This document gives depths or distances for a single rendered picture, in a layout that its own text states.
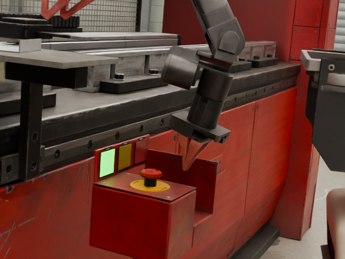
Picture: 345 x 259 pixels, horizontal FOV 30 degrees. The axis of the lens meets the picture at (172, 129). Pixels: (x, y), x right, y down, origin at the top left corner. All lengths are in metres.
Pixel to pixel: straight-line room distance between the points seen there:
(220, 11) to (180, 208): 0.36
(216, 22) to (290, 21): 2.01
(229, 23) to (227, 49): 0.05
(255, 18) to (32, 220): 2.17
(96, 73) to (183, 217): 0.58
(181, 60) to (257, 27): 2.07
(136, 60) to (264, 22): 1.50
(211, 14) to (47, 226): 0.52
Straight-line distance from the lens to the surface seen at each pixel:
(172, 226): 1.11
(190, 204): 1.16
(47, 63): 1.03
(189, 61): 1.16
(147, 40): 2.41
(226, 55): 1.15
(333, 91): 0.93
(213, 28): 1.16
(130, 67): 1.76
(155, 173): 1.14
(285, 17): 3.18
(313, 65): 0.94
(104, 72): 1.64
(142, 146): 1.29
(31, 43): 1.17
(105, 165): 1.17
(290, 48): 3.18
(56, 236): 1.34
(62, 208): 1.33
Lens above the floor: 1.10
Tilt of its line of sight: 11 degrees down
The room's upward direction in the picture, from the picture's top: 5 degrees clockwise
